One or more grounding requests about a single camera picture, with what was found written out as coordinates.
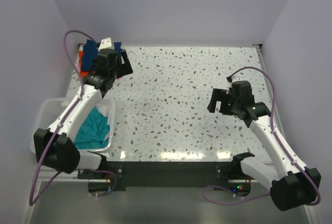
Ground teal t-shirt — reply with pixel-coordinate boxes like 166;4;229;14
74;107;110;150

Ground folded orange t-shirt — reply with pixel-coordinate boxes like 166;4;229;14
78;50;91;77

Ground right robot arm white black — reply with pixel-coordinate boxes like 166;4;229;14
207;81;321;211

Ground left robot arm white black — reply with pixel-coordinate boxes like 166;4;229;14
33;48;133;174

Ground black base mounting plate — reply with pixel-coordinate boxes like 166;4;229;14
77;161;252;196

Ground dark blue printed t-shirt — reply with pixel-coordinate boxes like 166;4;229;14
83;39;122;69

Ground white plastic laundry basket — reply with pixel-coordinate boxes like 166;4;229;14
34;97;116;159

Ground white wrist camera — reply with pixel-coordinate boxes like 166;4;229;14
226;76;233;95
98;37;114;51

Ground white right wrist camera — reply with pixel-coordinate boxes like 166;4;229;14
226;76;233;95

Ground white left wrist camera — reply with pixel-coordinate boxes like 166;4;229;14
98;37;114;51

